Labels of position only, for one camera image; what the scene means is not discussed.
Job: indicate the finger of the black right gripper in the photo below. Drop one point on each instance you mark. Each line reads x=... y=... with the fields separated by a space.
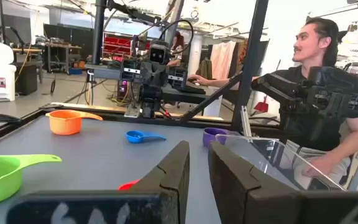
x=177 y=77
x=131 y=70

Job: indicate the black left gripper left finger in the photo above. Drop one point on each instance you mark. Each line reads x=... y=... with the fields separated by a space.
x=166 y=193

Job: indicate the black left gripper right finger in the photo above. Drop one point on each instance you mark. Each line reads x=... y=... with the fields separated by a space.
x=244 y=199

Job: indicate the red measuring cup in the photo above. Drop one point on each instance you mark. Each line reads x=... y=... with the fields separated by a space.
x=128 y=185

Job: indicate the blue measuring cup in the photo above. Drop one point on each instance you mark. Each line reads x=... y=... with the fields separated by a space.
x=137 y=137

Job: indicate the purple measuring cup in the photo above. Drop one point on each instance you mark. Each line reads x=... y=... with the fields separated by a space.
x=210 y=135

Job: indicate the orange measuring cup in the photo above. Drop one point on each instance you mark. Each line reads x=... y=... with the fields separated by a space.
x=64 y=123

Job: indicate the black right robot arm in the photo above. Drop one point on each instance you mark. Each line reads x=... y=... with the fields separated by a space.
x=149 y=101

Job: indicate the clear plastic basket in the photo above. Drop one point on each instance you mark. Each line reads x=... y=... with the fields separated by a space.
x=275 y=161

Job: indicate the black keyboard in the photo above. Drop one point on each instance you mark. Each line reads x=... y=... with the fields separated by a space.
x=193 y=89

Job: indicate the computer tower with lights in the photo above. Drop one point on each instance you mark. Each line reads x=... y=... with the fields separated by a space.
x=122 y=88

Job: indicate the red shelving unit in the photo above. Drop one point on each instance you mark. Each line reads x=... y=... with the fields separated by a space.
x=117 y=46

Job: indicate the olive jacket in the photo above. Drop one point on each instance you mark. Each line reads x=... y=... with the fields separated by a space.
x=204 y=70

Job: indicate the person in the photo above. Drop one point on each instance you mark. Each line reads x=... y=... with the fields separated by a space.
x=177 y=46
x=319 y=56

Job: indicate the pink hanging cloth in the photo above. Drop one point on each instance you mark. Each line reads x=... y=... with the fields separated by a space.
x=222 y=59

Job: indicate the cluttered workbench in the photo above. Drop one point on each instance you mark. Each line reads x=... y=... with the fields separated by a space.
x=59 y=51

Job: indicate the red dustpan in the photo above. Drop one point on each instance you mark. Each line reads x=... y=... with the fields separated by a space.
x=261 y=106

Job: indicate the black cabinet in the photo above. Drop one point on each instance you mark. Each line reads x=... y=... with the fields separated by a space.
x=26 y=79

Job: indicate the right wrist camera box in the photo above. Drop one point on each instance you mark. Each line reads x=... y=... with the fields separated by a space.
x=159 y=53

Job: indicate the black diagonal frame brace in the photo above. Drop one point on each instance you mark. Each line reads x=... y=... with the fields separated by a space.
x=211 y=98

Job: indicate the black frame post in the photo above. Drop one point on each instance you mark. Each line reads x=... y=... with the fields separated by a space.
x=98 y=31
x=250 y=62

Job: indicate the silver metal bracket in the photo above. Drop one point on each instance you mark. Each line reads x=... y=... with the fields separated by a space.
x=245 y=121

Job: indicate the black table frame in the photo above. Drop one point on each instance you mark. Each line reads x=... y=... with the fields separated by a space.
x=11 y=127

